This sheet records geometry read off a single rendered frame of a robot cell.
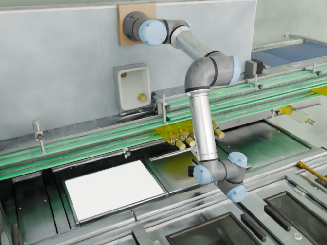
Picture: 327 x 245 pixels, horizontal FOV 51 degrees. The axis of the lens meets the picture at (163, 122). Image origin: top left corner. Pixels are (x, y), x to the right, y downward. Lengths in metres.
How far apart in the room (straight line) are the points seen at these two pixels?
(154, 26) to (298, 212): 1.05
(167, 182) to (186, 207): 0.18
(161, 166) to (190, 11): 0.86
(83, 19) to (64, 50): 0.18
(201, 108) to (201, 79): 0.11
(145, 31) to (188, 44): 0.20
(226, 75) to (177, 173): 0.62
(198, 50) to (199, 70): 0.21
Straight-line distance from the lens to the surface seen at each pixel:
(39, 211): 1.71
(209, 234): 1.50
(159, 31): 1.63
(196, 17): 2.02
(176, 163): 1.82
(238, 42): 2.22
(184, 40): 1.59
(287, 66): 2.46
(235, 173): 1.36
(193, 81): 1.29
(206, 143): 1.29
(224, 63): 1.37
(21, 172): 1.77
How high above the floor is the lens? 2.47
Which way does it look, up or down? 55 degrees down
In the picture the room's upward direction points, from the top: 133 degrees clockwise
